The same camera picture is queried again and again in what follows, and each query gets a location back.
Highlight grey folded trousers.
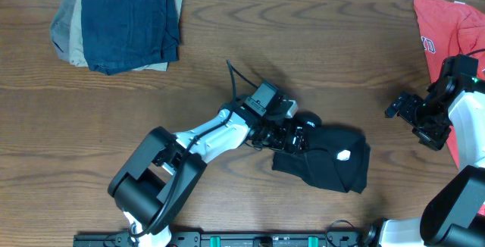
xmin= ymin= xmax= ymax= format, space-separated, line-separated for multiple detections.
xmin=49 ymin=0 xmax=76 ymax=61

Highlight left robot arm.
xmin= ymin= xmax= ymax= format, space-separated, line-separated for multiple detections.
xmin=108 ymin=98 xmax=299 ymax=246

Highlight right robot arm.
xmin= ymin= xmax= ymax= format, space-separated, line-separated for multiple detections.
xmin=366 ymin=77 xmax=484 ymax=247

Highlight black t-shirt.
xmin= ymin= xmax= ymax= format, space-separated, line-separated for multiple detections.
xmin=272 ymin=111 xmax=371 ymax=193

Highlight navy folded trousers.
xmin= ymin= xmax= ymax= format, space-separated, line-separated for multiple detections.
xmin=80 ymin=0 xmax=180 ymax=75

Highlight red t-shirt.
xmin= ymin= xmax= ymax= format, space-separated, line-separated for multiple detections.
xmin=412 ymin=0 xmax=485 ymax=216

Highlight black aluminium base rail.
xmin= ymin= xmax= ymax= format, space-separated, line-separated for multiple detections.
xmin=73 ymin=230 xmax=378 ymax=247

